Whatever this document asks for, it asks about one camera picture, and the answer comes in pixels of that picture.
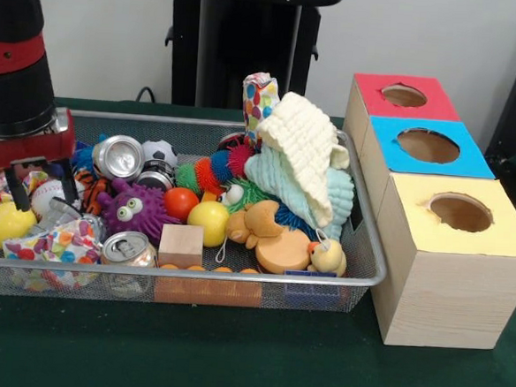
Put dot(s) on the shallow clear mesh bin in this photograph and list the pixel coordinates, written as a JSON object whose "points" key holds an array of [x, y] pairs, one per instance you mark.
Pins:
{"points": [[360, 254]]}

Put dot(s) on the white baseball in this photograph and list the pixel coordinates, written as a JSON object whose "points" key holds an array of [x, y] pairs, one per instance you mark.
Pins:
{"points": [[50, 195]]}

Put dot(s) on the small yellow ball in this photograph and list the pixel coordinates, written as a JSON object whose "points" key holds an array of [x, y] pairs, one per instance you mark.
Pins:
{"points": [[207, 224]]}

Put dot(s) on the purple googly-eyed monster toy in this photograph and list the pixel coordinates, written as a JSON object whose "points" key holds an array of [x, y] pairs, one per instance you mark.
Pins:
{"points": [[137, 212]]}

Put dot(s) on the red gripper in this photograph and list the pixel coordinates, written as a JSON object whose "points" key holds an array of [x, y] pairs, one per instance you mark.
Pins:
{"points": [[26, 151]]}

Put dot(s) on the orange toy brick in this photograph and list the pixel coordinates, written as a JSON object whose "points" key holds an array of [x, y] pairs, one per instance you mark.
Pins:
{"points": [[207, 289]]}

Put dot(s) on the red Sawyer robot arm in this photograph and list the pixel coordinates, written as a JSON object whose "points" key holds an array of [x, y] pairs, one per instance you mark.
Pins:
{"points": [[15, 53]]}

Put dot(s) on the open-top silver can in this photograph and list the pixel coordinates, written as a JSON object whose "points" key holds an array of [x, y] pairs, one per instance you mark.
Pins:
{"points": [[128, 248]]}

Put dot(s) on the small yellow rubber duck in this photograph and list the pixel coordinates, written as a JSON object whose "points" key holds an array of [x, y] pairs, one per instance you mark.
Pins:
{"points": [[328, 256]]}

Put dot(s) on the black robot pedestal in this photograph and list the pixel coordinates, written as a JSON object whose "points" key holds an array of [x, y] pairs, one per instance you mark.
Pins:
{"points": [[251, 42]]}

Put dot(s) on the wooden box with three holes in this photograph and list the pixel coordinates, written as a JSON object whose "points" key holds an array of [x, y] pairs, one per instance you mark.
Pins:
{"points": [[451, 278]]}

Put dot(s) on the small orange ball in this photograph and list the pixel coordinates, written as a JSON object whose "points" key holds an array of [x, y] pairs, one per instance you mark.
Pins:
{"points": [[180, 203]]}

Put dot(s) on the multicolour polka dot cloth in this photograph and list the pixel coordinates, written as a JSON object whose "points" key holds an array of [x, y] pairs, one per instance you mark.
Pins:
{"points": [[260, 101], [55, 246]]}

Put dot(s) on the crushed silver can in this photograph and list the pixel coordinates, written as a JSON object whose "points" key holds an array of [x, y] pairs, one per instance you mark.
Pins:
{"points": [[119, 157]]}

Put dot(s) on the black and white soccer ball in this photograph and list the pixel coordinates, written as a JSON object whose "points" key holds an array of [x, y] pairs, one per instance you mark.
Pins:
{"points": [[160, 154]]}

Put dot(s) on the orange foam duck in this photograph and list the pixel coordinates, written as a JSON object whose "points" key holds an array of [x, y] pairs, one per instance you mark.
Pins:
{"points": [[281, 248]]}

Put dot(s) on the cream knit cloth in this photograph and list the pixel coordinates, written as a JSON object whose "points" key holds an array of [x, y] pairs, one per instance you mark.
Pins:
{"points": [[305, 148]]}

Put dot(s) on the mint green cloth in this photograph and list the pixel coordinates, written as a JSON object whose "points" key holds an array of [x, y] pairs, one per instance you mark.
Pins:
{"points": [[272, 179]]}

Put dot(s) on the wooden cube block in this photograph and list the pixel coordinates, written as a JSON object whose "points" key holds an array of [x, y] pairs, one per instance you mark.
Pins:
{"points": [[180, 246]]}

